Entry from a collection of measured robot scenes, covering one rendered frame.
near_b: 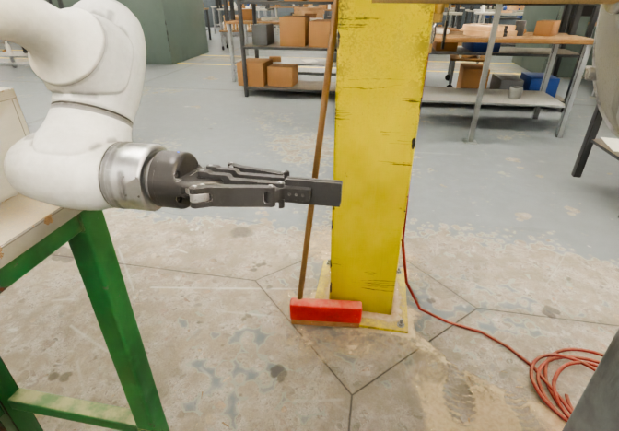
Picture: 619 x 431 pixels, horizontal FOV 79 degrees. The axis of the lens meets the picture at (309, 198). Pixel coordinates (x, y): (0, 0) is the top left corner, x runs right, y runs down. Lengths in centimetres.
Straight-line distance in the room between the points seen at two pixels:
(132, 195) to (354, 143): 92
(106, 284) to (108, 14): 52
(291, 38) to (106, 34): 473
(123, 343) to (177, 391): 62
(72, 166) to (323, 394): 118
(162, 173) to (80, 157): 11
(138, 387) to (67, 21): 83
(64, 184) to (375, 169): 101
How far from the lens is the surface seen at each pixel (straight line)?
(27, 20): 52
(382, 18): 123
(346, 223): 145
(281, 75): 538
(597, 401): 76
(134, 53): 61
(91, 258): 85
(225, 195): 44
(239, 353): 162
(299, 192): 45
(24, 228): 71
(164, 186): 49
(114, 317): 94
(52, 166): 56
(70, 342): 190
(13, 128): 83
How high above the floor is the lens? 124
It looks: 28 degrees down
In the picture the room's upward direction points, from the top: straight up
